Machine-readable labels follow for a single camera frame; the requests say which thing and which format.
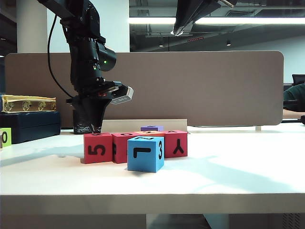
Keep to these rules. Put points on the red block with 0 B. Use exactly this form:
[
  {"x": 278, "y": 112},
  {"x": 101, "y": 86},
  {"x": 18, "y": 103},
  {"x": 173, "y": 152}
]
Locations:
[{"x": 121, "y": 148}]

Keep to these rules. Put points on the brown desk partition panel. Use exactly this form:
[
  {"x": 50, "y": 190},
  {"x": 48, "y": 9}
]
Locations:
[{"x": 190, "y": 88}]

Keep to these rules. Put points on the orange block with 2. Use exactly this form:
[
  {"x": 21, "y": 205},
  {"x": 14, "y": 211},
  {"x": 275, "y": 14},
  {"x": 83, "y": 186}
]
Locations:
[{"x": 137, "y": 132}]

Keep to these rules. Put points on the red block with 4 Y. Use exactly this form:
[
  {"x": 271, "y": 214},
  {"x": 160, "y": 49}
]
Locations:
[{"x": 182, "y": 143}]

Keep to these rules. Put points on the blue block with L 3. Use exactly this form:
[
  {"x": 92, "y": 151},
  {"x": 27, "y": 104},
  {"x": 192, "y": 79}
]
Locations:
[{"x": 143, "y": 164}]

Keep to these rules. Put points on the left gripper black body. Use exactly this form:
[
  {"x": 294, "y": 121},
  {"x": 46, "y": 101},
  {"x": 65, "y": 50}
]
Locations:
[{"x": 90, "y": 90}]

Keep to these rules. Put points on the purple block with R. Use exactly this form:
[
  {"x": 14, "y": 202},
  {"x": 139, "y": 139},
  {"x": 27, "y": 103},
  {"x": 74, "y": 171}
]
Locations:
[{"x": 145, "y": 128}]

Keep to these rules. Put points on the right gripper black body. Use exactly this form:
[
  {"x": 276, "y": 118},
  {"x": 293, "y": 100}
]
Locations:
[{"x": 230, "y": 3}]

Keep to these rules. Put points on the black office chair back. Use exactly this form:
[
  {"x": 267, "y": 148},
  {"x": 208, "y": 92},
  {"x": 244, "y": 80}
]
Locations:
[{"x": 299, "y": 78}]

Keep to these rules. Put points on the yellow patterned box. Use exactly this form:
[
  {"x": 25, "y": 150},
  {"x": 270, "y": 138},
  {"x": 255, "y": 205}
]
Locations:
[{"x": 19, "y": 105}]

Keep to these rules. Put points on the green block with 0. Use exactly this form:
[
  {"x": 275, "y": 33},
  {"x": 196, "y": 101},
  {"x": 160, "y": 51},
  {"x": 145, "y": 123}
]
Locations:
[{"x": 6, "y": 137}]

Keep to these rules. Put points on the red block with 5 C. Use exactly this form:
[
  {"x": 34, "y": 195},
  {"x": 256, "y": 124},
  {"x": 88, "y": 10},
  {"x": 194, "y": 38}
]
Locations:
[{"x": 108, "y": 143}]

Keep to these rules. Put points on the black mug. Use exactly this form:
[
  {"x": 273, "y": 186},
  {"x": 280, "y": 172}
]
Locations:
[{"x": 81, "y": 128}]

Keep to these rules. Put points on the white partition foot bracket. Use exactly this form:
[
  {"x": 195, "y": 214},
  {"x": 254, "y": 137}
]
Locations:
[{"x": 258, "y": 128}]

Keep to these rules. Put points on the black rounded desk object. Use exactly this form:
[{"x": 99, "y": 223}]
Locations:
[{"x": 303, "y": 120}]

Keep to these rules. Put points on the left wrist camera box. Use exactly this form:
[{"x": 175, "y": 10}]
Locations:
[{"x": 124, "y": 95}]

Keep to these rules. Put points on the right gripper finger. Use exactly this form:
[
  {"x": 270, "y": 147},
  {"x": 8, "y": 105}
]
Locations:
[
  {"x": 205, "y": 9},
  {"x": 186, "y": 12}
]

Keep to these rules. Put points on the person in dark green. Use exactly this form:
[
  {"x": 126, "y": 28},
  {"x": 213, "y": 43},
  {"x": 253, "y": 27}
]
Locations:
[{"x": 294, "y": 95}]

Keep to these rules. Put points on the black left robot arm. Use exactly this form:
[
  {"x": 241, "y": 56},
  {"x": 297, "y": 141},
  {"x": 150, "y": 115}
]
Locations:
[{"x": 83, "y": 35}]

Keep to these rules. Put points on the red LED sign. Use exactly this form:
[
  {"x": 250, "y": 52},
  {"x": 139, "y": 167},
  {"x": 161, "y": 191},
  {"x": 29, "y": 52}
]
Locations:
[{"x": 196, "y": 39}]

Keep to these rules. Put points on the dark blue case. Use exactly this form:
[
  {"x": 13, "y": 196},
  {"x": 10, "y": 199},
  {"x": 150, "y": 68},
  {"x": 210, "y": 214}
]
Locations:
[{"x": 23, "y": 126}]

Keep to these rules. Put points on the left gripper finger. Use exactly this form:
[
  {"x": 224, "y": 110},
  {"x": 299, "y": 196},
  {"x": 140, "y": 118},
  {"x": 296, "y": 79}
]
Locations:
[
  {"x": 91, "y": 112},
  {"x": 101, "y": 112}
]

